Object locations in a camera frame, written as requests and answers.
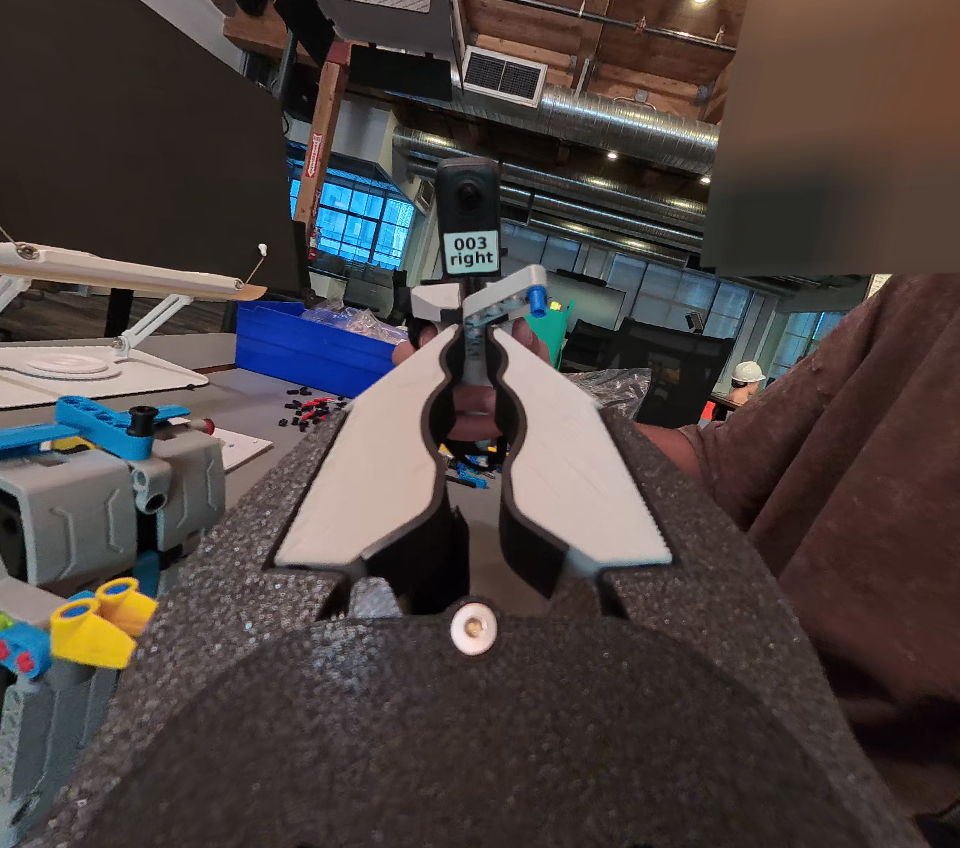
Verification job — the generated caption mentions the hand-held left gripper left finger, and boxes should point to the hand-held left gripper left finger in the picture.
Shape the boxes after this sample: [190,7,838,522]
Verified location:
[273,325,470,597]

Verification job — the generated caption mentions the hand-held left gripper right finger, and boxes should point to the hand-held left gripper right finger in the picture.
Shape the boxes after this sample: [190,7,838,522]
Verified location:
[489,325,674,597]

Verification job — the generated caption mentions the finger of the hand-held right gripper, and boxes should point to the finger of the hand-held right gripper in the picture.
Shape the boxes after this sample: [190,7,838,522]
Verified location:
[409,284,468,326]

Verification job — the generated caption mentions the grey angled beam piece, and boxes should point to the grey angled beam piece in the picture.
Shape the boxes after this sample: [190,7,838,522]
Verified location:
[459,265,550,387]

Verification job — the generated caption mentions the pile of small brick pieces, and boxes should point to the pile of small brick pieces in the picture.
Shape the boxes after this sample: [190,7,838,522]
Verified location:
[277,394,511,490]

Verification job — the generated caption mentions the blue grey brick robot model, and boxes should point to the blue grey brick robot model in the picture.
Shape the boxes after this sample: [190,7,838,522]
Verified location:
[0,396,228,826]

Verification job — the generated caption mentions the grey desk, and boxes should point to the grey desk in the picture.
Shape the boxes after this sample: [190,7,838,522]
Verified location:
[0,330,654,639]

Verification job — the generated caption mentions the person's right hand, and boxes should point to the person's right hand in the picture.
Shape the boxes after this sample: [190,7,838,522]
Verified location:
[391,319,554,444]

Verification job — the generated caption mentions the clear bags in bin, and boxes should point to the clear bags in bin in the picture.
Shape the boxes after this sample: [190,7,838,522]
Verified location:
[300,306,410,346]

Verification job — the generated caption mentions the clear plastic bag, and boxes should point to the clear plastic bag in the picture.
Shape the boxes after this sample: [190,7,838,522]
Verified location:
[577,368,654,425]

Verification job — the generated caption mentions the large paned window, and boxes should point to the large paned window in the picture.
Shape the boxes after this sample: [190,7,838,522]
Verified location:
[288,152,415,271]

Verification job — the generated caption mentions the teal plastic folder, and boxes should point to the teal plastic folder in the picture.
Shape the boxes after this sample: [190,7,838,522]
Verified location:
[525,299,576,369]

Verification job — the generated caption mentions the open instruction booklet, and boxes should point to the open instruction booklet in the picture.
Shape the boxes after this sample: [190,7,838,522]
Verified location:
[161,416,273,474]

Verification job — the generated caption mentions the white air vent grille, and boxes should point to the white air vent grille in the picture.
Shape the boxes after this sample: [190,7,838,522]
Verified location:
[461,45,549,108]

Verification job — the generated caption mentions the blue plastic bin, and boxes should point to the blue plastic bin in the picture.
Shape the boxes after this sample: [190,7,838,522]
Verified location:
[234,300,410,399]

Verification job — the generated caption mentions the black mesh chair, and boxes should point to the black mesh chair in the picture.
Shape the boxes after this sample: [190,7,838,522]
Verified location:
[581,317,736,427]

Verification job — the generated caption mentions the whiteboard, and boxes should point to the whiteboard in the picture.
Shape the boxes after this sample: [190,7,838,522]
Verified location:
[551,270,627,331]

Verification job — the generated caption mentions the grey ceiling heater unit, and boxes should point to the grey ceiling heater unit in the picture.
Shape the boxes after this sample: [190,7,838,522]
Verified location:
[273,0,468,102]

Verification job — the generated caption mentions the brown shirt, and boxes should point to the brown shirt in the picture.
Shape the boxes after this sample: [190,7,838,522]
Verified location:
[678,274,960,819]

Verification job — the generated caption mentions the white folding book stand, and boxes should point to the white folding book stand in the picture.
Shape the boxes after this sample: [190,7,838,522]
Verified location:
[0,225,270,410]

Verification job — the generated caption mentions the black board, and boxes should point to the black board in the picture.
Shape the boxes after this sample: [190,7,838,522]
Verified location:
[0,0,312,297]

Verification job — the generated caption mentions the wooden post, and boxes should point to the wooden post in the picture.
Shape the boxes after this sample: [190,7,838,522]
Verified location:
[292,41,352,226]

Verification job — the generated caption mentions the silver ventilation duct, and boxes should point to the silver ventilation duct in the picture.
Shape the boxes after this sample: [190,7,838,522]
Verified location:
[391,84,721,241]

